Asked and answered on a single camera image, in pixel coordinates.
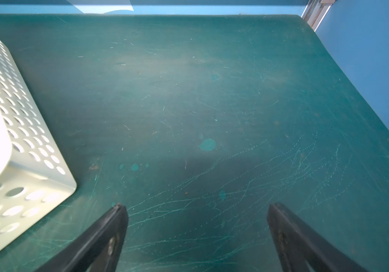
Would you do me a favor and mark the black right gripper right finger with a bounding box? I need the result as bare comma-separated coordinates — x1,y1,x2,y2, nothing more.
267,202,366,272

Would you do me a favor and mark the aluminium frame rail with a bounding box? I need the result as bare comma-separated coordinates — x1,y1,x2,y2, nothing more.
301,0,336,32

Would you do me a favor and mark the white perforated plastic basket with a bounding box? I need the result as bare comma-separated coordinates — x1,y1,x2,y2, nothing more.
0,41,77,251

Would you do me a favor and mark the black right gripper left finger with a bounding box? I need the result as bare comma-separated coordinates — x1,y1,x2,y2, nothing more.
37,204,129,272

